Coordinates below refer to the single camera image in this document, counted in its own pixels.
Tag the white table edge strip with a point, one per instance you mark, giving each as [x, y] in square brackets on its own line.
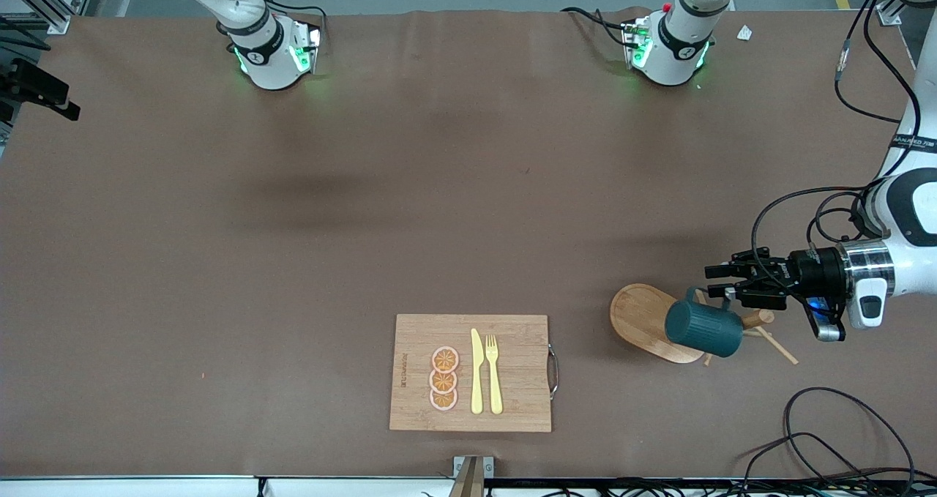
[146, 487]

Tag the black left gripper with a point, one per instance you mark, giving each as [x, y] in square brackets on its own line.
[818, 268]

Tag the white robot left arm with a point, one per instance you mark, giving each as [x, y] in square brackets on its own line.
[908, 270]

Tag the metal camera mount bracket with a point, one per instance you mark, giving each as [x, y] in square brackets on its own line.
[468, 482]

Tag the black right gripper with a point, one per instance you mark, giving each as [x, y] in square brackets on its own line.
[39, 82]

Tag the yellow plastic fork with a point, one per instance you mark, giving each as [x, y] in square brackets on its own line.
[495, 387]

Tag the large table cover sheet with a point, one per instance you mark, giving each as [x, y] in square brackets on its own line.
[439, 189]

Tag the teal mug yellow inside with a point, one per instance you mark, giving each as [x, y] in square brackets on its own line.
[703, 329]

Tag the toy orange slice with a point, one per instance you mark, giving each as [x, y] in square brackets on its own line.
[443, 400]
[443, 382]
[445, 359]

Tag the yellow plastic knife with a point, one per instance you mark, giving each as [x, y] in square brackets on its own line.
[476, 380]

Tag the wooden mug rack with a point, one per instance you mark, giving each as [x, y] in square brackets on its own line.
[637, 318]

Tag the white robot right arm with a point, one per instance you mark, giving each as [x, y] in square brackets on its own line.
[271, 69]

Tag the small white paper scrap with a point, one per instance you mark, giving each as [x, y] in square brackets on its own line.
[744, 33]

